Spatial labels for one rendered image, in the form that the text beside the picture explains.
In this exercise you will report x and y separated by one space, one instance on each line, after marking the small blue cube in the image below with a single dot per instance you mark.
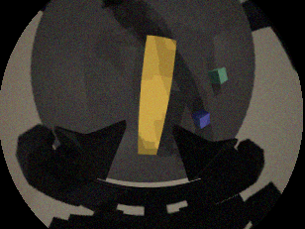
201 118

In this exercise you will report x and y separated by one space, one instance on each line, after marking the yellow bar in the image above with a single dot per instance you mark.
156 82

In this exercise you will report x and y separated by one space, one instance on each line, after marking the small green block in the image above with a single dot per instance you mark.
217 75

